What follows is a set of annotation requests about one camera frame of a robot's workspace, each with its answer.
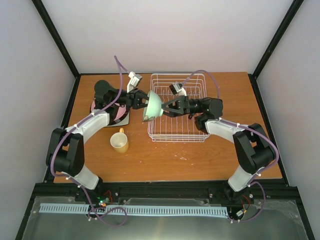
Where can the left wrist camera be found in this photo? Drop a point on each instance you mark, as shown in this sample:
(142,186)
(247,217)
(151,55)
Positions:
(134,81)

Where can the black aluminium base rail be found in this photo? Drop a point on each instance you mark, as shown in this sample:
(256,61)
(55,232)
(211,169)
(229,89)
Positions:
(214,192)

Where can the dark round plate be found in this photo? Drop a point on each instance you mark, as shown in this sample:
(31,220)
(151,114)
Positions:
(121,110)

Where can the yellow mug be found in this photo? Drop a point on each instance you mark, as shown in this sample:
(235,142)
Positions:
(119,141)

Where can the black frame post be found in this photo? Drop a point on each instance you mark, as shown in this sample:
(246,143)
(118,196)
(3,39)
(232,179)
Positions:
(50,26)
(283,26)

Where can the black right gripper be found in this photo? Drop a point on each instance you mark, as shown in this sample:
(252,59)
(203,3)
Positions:
(182,106)

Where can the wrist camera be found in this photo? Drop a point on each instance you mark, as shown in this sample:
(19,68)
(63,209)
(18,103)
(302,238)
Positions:
(134,81)
(177,88)

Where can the black frame post right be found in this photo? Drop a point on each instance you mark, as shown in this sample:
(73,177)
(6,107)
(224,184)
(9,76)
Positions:
(283,26)

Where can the pink plate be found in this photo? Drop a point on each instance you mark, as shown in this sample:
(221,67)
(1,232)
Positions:
(113,109)

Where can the square grey black-edged plate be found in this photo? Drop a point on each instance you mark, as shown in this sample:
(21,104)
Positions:
(115,121)

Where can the mint green bowl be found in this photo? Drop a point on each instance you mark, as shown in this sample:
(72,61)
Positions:
(154,107)

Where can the black frame post left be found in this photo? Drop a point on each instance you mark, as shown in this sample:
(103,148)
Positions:
(50,26)

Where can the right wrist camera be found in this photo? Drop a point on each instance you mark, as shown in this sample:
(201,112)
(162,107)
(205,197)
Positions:
(177,88)

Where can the white wire dish rack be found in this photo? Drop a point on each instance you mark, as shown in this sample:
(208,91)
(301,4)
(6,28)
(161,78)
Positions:
(181,128)

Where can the light blue slotted cable duct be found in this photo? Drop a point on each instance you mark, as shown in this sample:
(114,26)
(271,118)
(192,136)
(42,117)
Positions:
(140,210)

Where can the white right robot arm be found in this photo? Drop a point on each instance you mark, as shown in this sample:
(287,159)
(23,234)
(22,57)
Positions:
(254,150)

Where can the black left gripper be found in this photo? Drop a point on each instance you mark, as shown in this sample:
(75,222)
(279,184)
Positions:
(134,99)

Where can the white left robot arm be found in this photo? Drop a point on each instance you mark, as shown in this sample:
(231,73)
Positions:
(66,152)

